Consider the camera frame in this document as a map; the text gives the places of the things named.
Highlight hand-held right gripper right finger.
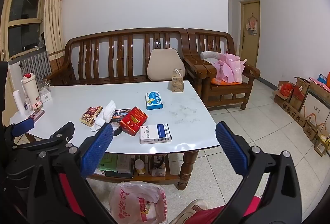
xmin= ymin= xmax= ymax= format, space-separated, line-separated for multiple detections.
xmin=215 ymin=121 xmax=303 ymax=224

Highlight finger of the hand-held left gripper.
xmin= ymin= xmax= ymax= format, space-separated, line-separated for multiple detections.
xmin=10 ymin=121 xmax=75 ymax=153
xmin=4 ymin=118 xmax=35 ymax=147

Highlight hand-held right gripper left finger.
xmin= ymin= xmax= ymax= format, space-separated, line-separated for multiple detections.
xmin=27 ymin=123 xmax=116 ymax=224

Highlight brown snack box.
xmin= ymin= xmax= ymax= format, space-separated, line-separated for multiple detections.
xmin=80 ymin=106 xmax=103 ymax=127

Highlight white tissue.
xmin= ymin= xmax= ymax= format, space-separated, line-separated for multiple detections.
xmin=90 ymin=100 xmax=117 ymax=132

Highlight dark box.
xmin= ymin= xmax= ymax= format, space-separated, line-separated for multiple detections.
xmin=111 ymin=108 xmax=131 ymax=122

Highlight white red-printed plastic bag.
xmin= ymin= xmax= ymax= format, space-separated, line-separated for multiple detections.
xmin=108 ymin=181 xmax=168 ymax=224

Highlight white medicine box blue stripe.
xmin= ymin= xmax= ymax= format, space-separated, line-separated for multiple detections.
xmin=139 ymin=123 xmax=172 ymax=145

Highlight green wet wipes packet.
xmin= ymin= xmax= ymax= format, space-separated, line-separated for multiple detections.
xmin=99 ymin=154 xmax=119 ymax=172

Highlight brown flat packet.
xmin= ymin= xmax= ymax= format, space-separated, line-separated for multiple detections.
xmin=27 ymin=109 xmax=45 ymax=121

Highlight white paper roll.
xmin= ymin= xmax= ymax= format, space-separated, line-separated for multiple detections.
xmin=13 ymin=90 xmax=26 ymax=116

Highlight black tape roll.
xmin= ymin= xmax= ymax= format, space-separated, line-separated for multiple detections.
xmin=109 ymin=122 xmax=124 ymax=136

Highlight long white carton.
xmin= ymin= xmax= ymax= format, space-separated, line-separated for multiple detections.
xmin=116 ymin=155 xmax=134 ymax=174

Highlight dark notebook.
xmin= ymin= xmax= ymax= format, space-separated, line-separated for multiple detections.
xmin=105 ymin=170 xmax=134 ymax=179

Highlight white thermos jug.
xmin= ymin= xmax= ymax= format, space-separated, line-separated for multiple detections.
xmin=21 ymin=72 xmax=42 ymax=112

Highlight wooden coffee table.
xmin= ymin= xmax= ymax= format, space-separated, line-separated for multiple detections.
xmin=9 ymin=80 xmax=220 ymax=191

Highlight white pill bottle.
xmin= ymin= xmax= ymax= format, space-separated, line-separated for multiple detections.
xmin=134 ymin=159 xmax=145 ymax=175

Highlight clear plastic jar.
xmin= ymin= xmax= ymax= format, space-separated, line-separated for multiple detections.
xmin=37 ymin=79 xmax=52 ymax=93

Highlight person's left leg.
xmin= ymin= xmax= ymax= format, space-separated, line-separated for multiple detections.
xmin=58 ymin=172 xmax=87 ymax=215

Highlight person's leg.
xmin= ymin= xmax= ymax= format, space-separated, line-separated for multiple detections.
xmin=180 ymin=196 xmax=261 ymax=224
xmin=58 ymin=172 xmax=87 ymax=215

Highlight wooden armchair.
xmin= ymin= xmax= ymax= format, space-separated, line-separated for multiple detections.
xmin=186 ymin=28 xmax=261 ymax=111

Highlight clear plastic container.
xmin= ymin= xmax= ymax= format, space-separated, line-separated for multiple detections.
xmin=148 ymin=155 xmax=166 ymax=177

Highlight orange seat cushion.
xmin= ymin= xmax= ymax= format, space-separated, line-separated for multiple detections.
xmin=211 ymin=78 xmax=241 ymax=85

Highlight person's right leg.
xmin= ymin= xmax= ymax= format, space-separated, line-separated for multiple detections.
xmin=180 ymin=196 xmax=261 ymax=224

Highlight person's white shoe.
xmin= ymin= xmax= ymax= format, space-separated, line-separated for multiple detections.
xmin=169 ymin=199 xmax=209 ymax=224

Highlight pink plastic bag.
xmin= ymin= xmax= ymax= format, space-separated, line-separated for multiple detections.
xmin=211 ymin=53 xmax=245 ymax=84

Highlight brown drink carton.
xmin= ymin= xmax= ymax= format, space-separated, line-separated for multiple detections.
xmin=171 ymin=68 xmax=185 ymax=93

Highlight pile of cardboard boxes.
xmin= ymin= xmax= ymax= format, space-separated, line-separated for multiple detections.
xmin=273 ymin=73 xmax=330 ymax=157

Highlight grey white pillow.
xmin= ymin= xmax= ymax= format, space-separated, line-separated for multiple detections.
xmin=200 ymin=51 xmax=225 ymax=66

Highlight yellow wooden door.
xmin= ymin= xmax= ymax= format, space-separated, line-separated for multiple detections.
xmin=240 ymin=0 xmax=260 ymax=68

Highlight beige back cushion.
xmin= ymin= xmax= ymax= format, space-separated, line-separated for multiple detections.
xmin=147 ymin=49 xmax=186 ymax=82

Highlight beige patterned curtain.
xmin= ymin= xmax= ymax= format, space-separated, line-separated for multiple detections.
xmin=42 ymin=0 xmax=70 ymax=77

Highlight wooden slatted sofa bench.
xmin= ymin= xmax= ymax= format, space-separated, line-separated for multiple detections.
xmin=42 ymin=28 xmax=190 ymax=86

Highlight clothes hanging on door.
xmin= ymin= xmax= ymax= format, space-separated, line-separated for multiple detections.
xmin=245 ymin=16 xmax=258 ymax=36

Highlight grey wall radiator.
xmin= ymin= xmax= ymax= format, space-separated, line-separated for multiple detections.
xmin=19 ymin=51 xmax=52 ymax=82

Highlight window with yellow frame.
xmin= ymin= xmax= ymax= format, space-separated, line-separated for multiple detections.
xmin=0 ymin=0 xmax=51 ymax=59

